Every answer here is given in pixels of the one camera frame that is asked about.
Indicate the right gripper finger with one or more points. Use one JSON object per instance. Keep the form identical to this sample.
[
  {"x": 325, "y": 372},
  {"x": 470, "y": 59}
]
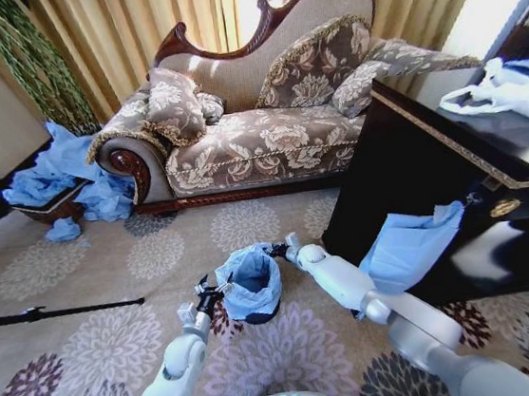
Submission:
[
  {"x": 273, "y": 255},
  {"x": 265, "y": 246}
]

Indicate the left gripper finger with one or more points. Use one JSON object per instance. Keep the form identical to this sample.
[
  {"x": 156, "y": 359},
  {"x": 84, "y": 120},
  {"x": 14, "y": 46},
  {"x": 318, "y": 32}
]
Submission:
[
  {"x": 225, "y": 287},
  {"x": 203, "y": 285}
]

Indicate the blue garbage bag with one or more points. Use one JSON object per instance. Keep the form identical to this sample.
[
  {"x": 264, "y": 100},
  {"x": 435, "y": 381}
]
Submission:
[{"x": 252, "y": 300}]

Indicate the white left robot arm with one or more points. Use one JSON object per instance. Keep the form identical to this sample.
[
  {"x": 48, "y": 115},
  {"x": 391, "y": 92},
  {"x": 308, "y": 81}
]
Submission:
[{"x": 182, "y": 355}]

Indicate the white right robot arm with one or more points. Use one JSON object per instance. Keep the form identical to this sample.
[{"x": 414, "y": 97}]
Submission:
[{"x": 340, "y": 275}]

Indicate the blue bag hung on cabinet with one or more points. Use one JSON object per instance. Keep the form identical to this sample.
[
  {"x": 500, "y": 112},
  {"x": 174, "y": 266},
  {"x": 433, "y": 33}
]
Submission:
[{"x": 395, "y": 255}]

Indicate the crumpled blue bag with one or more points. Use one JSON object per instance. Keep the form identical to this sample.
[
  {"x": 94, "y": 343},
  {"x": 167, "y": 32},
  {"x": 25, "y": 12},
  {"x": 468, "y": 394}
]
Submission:
[{"x": 63, "y": 230}]

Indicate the white and blue bag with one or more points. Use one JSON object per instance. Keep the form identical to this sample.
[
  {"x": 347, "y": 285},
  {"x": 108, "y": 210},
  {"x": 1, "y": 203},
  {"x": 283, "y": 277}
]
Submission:
[{"x": 496, "y": 90}]

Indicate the floral chaise sofa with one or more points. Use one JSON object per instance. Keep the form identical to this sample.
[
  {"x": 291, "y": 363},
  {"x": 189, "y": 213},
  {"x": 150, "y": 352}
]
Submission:
[{"x": 247, "y": 133}]

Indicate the pile of blue bags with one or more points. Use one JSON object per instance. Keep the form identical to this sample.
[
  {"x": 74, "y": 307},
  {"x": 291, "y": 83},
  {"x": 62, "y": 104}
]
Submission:
[{"x": 106, "y": 197}]

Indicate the black rod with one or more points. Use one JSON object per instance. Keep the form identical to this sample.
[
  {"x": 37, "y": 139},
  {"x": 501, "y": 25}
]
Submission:
[{"x": 67, "y": 311}]

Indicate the small round floral cushion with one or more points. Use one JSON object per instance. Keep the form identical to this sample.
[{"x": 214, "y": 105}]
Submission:
[{"x": 212, "y": 106}]

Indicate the dark glossy cabinet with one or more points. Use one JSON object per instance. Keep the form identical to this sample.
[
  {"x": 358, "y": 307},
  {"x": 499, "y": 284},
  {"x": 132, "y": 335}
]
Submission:
[{"x": 406, "y": 143}]

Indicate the low wooden stool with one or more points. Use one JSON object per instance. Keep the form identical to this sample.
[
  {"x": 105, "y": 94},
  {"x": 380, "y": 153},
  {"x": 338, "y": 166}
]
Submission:
[{"x": 55, "y": 205}]

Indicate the large floral fringed pillow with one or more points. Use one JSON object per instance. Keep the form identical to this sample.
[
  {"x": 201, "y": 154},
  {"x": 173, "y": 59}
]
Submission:
[
  {"x": 316, "y": 63},
  {"x": 172, "y": 103}
]

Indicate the small floral pillow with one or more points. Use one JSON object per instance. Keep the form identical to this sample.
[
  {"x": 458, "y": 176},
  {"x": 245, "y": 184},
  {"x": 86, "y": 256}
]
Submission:
[{"x": 359, "y": 87}]

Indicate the green twisted plant stalks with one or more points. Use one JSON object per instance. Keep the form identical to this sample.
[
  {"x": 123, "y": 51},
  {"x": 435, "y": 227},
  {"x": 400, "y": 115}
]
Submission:
[{"x": 34, "y": 66}]

